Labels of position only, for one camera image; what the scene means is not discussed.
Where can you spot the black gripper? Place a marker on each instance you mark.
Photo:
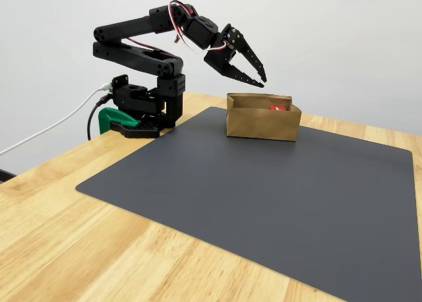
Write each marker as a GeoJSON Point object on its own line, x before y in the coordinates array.
{"type": "Point", "coordinates": [220, 59]}

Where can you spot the red letter B block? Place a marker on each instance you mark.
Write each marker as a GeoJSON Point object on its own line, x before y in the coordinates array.
{"type": "Point", "coordinates": [277, 108]}

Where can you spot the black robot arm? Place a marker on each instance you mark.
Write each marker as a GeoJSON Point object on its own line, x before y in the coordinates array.
{"type": "Point", "coordinates": [132, 28]}

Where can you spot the brown paper box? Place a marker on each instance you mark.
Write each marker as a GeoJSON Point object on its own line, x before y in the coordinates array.
{"type": "Point", "coordinates": [260, 125]}

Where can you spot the black controller board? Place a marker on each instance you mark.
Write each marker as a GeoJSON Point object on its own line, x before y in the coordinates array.
{"type": "Point", "coordinates": [119, 81]}

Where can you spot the green table clamp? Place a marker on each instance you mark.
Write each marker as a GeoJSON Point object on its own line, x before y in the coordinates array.
{"type": "Point", "coordinates": [113, 117]}

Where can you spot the dark gray rubber mat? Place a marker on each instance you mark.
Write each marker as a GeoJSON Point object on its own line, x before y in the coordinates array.
{"type": "Point", "coordinates": [263, 199]}

